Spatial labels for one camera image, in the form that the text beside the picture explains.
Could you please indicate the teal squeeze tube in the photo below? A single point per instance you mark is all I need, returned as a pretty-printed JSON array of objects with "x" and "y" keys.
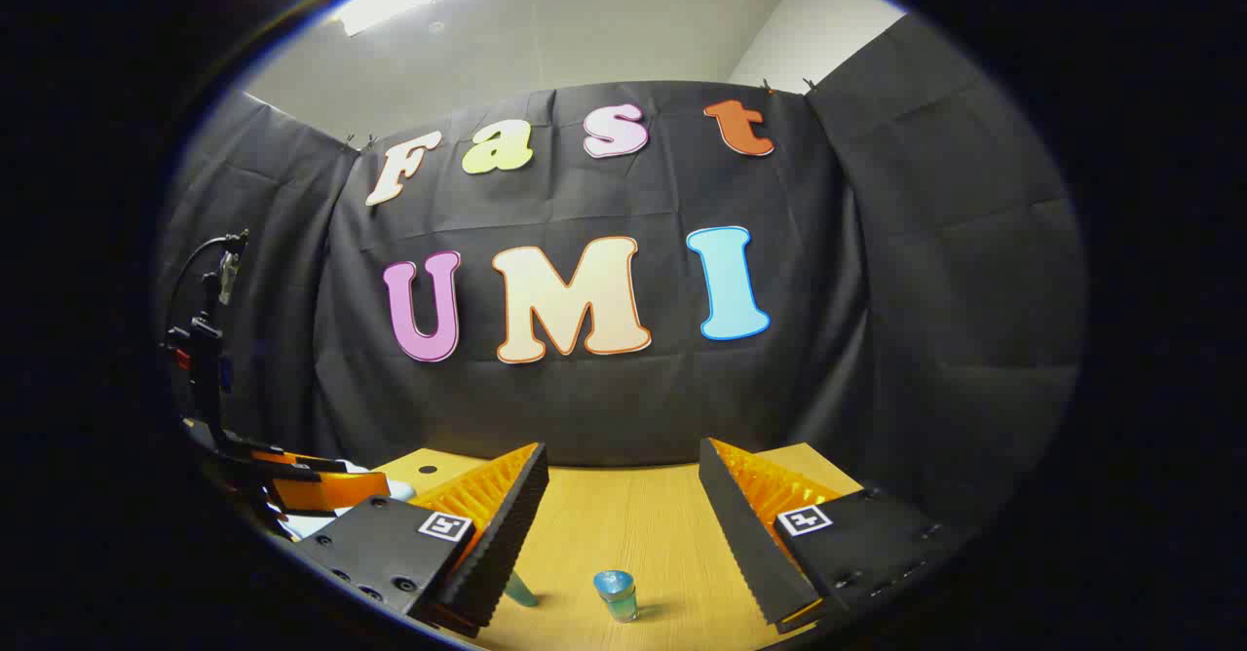
[{"x": 519, "y": 591}]

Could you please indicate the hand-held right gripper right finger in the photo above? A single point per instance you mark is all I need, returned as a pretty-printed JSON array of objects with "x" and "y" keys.
[{"x": 742, "y": 534}]

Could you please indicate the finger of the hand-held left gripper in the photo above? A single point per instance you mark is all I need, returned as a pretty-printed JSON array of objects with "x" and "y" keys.
[
  {"x": 331, "y": 490},
  {"x": 292, "y": 460}
]

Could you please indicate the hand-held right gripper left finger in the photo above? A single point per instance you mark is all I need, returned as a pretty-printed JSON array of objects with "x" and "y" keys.
[{"x": 507, "y": 524}]

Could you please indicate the blue capped clear bottle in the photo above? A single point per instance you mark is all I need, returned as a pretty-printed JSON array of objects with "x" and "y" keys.
[{"x": 617, "y": 594}]

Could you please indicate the black backdrop cloth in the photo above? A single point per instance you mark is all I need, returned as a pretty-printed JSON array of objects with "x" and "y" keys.
[{"x": 604, "y": 398}]

